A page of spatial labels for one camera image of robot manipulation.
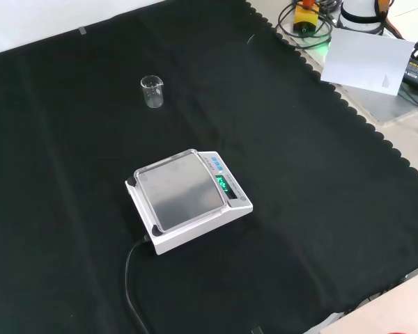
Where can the pale board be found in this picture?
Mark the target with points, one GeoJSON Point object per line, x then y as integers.
{"type": "Point", "coordinates": [386, 309]}

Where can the grey metal base plate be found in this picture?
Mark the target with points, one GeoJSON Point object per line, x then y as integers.
{"type": "Point", "coordinates": [379, 104]}

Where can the black cloth bench cover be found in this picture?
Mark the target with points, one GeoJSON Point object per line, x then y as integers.
{"type": "Point", "coordinates": [299, 174]}

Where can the yellow emergency stop button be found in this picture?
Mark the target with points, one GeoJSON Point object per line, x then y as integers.
{"type": "Point", "coordinates": [304, 17]}

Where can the grey tape strip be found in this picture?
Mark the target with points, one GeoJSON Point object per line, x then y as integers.
{"type": "Point", "coordinates": [82, 31]}

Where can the white paper sheet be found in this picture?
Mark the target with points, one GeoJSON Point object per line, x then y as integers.
{"type": "Point", "coordinates": [367, 64]}

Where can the small clear glass beaker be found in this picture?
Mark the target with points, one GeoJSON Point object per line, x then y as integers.
{"type": "Point", "coordinates": [153, 93]}

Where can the white electronic balance steel pan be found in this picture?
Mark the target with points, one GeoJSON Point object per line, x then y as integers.
{"type": "Point", "coordinates": [188, 198]}

